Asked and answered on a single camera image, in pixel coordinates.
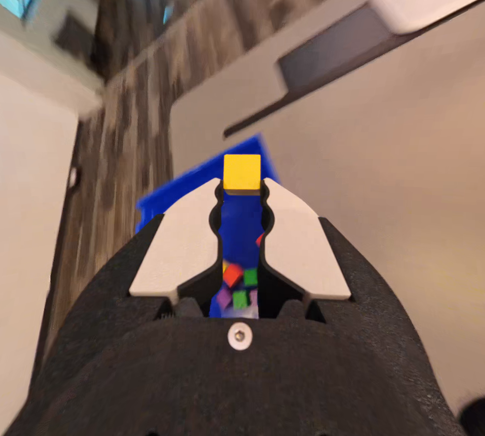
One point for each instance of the blue plastic bin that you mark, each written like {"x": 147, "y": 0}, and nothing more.
{"x": 238, "y": 223}

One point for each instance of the red wooden cube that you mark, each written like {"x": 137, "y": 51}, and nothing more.
{"x": 233, "y": 276}
{"x": 260, "y": 240}

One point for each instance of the dark low cabinet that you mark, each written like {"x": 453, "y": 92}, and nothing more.
{"x": 75, "y": 40}

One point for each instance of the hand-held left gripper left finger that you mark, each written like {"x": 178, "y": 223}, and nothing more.
{"x": 178, "y": 250}

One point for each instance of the black desk panel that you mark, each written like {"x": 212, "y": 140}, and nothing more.
{"x": 333, "y": 49}

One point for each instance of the small white floor object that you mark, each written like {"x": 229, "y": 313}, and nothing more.
{"x": 74, "y": 178}

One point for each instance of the green wooden cube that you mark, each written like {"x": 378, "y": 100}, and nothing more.
{"x": 251, "y": 277}
{"x": 240, "y": 299}

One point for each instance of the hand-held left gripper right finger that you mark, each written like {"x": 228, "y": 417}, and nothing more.
{"x": 303, "y": 250}

